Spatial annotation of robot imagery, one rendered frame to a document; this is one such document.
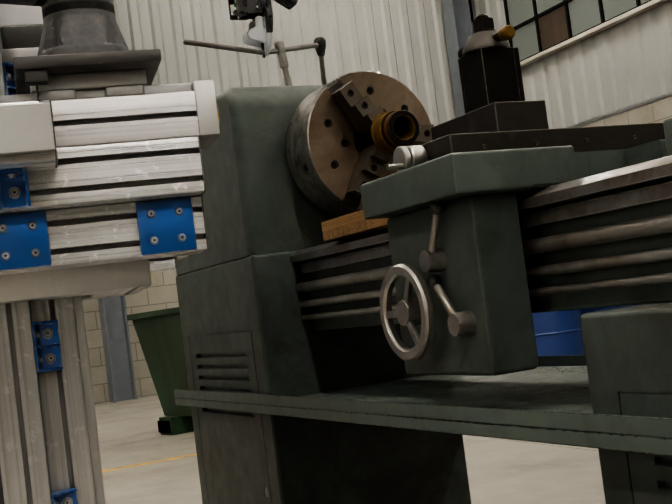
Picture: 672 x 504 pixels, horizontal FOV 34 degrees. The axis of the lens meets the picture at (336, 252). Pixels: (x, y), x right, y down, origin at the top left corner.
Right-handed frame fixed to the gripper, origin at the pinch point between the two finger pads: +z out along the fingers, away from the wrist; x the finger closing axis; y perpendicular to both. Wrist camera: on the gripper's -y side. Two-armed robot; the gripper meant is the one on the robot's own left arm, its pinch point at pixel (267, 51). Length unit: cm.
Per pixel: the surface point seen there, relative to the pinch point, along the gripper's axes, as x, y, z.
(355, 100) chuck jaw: 28.4, -7.0, 18.3
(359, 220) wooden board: 49, 6, 46
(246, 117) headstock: 8.9, 10.8, 17.3
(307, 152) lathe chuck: 23.3, 3.4, 28.3
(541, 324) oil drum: -473, -404, 96
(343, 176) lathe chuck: 24.4, -3.9, 34.1
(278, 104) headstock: 8.8, 2.6, 14.6
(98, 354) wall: -962, -165, 83
